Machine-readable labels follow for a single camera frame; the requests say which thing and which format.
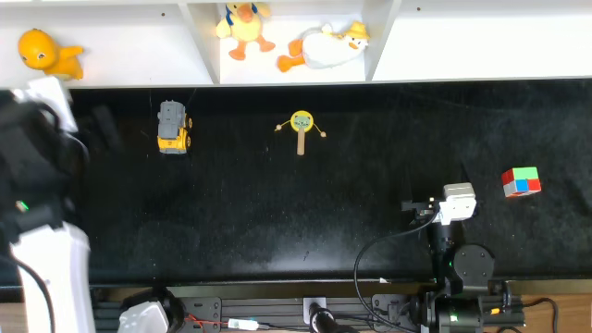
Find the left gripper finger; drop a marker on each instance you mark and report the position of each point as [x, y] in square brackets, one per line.
[105, 127]

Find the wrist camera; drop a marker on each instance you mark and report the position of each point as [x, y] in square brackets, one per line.
[51, 99]
[458, 203]

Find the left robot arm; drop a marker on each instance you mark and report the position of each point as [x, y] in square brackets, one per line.
[51, 277]

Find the yellow rattle drum toy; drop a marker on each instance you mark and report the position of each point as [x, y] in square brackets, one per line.
[302, 122]

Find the yellow plush duck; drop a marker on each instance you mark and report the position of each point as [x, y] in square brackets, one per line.
[245, 30]

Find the many-coloured puzzle cube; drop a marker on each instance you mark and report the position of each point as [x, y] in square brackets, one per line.
[521, 182]

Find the yellow rubber duck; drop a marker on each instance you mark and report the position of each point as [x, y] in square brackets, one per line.
[39, 51]

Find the white shelf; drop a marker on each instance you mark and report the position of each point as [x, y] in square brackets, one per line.
[462, 46]

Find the white plush duck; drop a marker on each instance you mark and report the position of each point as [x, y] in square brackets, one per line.
[328, 48]

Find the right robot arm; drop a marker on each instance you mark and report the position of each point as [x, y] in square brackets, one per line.
[474, 266]

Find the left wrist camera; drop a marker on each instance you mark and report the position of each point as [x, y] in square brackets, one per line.
[51, 99]

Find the grey and yellow toy truck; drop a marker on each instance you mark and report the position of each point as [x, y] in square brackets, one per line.
[172, 125]

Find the mounting rail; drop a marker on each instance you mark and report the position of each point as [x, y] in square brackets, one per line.
[277, 307]

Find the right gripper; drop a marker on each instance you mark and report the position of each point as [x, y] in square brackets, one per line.
[427, 213]

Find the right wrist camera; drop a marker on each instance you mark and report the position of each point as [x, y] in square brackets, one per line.
[458, 203]

